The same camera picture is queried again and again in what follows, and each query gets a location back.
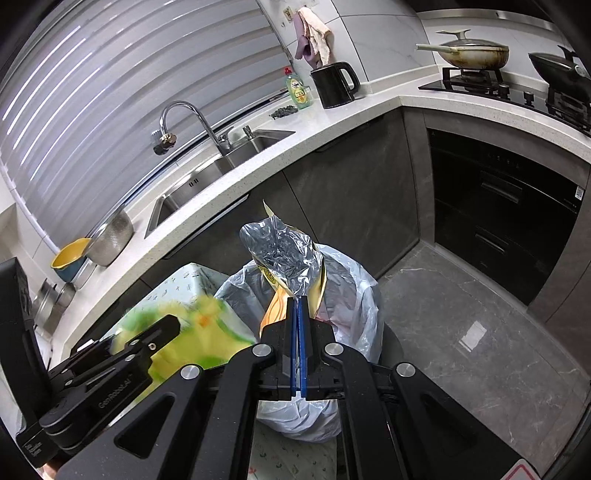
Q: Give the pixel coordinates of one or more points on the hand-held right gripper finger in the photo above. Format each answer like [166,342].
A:
[293,350]
[304,350]

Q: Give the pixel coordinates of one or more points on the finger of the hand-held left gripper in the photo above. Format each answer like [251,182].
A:
[157,332]
[83,356]

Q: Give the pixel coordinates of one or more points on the yellow-green packet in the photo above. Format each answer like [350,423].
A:
[203,332]

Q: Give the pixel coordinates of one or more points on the bin with plastic liner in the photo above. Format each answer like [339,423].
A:
[355,295]

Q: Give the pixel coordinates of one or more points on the foil-lined yellow snack bag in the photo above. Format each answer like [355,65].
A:
[286,254]

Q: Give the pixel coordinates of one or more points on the floral tablecloth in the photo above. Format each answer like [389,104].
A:
[184,281]

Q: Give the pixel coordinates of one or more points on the stack of steel pots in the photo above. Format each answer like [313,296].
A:
[55,304]

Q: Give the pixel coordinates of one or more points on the grey tray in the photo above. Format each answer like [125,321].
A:
[85,274]

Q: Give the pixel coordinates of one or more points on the yellow and blue basin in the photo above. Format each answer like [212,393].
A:
[69,258]

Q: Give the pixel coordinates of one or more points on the steel colander bowl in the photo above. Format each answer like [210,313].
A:
[111,237]

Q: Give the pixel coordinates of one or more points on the steel sink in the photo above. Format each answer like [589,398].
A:
[207,180]

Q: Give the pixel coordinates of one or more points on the grey kitchen cabinets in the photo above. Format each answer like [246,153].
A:
[360,184]

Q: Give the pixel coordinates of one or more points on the sink soap dispenser cap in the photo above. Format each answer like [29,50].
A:
[248,131]

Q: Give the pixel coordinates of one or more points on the chrome faucet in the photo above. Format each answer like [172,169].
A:
[184,110]

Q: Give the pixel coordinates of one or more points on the dark scouring pad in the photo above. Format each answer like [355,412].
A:
[282,112]

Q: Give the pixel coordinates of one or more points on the built-in black oven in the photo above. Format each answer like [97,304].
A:
[498,207]

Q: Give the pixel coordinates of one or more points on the grey window blind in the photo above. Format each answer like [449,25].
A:
[115,92]

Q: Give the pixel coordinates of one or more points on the green dish soap bottle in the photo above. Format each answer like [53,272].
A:
[300,92]

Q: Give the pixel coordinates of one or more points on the black kettle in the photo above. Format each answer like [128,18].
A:
[332,87]

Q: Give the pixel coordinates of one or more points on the purple hanging cloth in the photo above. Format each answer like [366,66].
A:
[302,44]

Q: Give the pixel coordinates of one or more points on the cream hanging cloth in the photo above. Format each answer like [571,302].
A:
[318,30]

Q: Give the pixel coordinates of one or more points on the black gas stove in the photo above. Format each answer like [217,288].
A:
[508,92]

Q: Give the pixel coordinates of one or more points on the wok with glass lid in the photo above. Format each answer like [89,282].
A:
[471,53]

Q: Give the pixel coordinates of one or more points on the black wok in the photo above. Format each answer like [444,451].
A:
[563,69]

